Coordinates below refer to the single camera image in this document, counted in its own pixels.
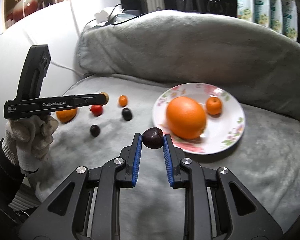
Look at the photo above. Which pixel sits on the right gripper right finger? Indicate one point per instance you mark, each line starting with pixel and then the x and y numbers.
pixel 173 155

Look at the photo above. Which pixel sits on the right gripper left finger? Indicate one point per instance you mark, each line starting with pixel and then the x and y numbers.
pixel 132 156

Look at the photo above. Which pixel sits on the finger of the left gripper pair tip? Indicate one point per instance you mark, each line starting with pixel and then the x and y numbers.
pixel 105 98

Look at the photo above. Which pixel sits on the red cherry tomato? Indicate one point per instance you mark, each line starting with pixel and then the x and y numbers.
pixel 96 110

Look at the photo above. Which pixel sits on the small orange kumquat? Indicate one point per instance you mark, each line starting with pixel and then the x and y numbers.
pixel 123 101

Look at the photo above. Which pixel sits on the dark purple plum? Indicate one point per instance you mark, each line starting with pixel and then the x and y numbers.
pixel 153 138

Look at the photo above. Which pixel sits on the dark grape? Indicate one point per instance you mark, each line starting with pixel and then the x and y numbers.
pixel 95 131
pixel 126 114

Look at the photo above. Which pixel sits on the dark grape front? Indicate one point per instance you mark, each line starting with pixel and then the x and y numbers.
pixel 95 131

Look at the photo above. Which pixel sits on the rough-skinned orange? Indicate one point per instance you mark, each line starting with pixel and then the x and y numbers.
pixel 65 116

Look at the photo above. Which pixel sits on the person's dark sleeve forearm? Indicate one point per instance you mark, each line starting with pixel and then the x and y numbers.
pixel 11 179

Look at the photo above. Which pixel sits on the left gloved hand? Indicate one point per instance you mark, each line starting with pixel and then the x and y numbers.
pixel 27 141

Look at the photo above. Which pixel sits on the large smooth orange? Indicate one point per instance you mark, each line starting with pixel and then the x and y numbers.
pixel 185 117

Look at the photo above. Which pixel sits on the floral white plate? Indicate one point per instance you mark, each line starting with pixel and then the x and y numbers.
pixel 221 131

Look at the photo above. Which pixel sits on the small tangerine on plate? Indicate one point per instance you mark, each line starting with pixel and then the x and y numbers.
pixel 213 105

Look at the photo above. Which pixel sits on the grey back cushion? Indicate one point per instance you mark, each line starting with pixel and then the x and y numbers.
pixel 257 65

